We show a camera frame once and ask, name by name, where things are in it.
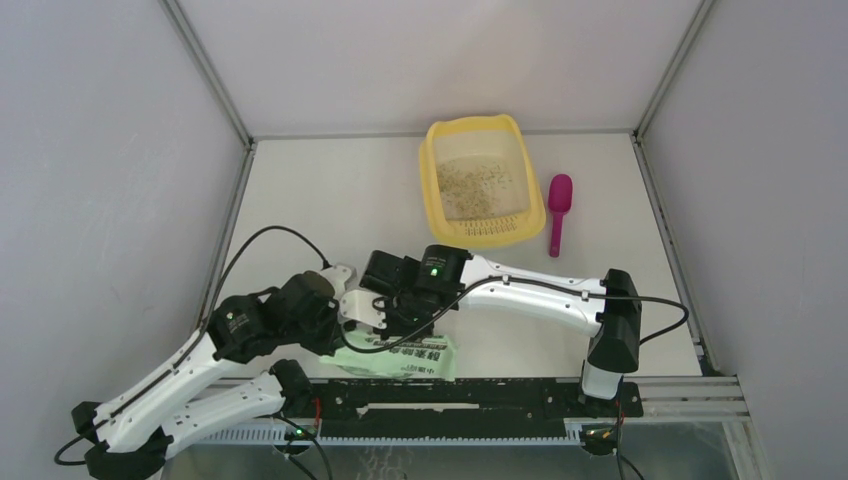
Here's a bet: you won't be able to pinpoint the pink plastic litter scoop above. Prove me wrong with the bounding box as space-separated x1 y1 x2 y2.
547 174 573 258

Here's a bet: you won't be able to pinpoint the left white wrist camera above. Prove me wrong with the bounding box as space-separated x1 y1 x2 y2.
318 263 358 301

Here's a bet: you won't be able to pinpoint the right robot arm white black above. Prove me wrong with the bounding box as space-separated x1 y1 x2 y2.
340 244 643 416

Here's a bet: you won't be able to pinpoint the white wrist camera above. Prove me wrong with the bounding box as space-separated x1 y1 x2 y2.
339 288 387 330
318 263 358 301

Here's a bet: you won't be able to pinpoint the scattered clean litter grains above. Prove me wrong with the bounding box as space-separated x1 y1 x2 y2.
437 157 522 221

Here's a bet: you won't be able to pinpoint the white slotted cable duct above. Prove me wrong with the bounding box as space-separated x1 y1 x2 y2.
198 423 584 446

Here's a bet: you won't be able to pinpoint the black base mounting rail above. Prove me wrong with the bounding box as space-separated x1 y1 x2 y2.
282 377 644 441

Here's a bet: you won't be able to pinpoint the yellow plastic litter box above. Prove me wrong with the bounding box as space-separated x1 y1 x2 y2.
419 114 547 250

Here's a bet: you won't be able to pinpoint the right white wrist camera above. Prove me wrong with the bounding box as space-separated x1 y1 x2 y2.
339 288 387 330

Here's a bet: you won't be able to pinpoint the left black camera cable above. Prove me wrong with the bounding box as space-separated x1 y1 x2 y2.
52 225 333 468

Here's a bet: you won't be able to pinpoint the green cat litter bag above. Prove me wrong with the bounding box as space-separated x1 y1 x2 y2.
319 335 457 381

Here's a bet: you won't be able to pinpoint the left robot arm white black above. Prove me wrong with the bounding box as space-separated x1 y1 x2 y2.
72 265 355 479

